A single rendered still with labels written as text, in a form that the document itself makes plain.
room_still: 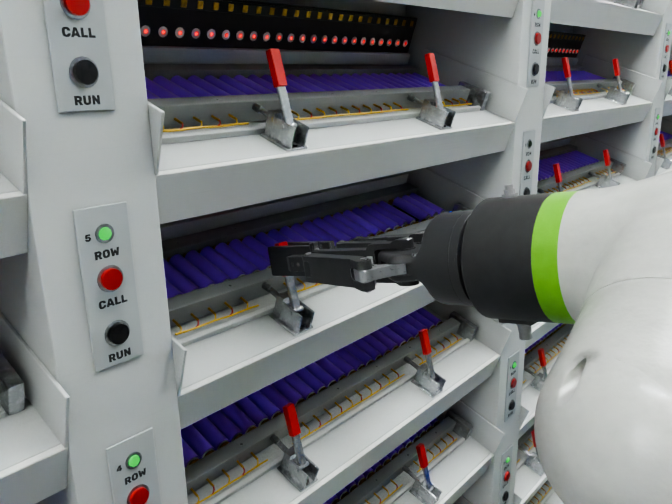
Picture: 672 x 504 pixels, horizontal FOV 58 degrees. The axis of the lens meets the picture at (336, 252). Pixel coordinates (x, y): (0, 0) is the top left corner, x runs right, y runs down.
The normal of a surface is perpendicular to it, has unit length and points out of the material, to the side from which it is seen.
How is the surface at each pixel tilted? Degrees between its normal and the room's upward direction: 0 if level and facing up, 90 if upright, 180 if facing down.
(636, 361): 27
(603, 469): 83
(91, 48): 90
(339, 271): 92
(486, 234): 57
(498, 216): 42
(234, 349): 19
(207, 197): 109
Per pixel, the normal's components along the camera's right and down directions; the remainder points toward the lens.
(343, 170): 0.71, 0.48
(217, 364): 0.23, -0.85
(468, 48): -0.66, 0.22
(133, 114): 0.75, 0.17
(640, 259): -0.62, -0.69
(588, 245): -0.72, -0.17
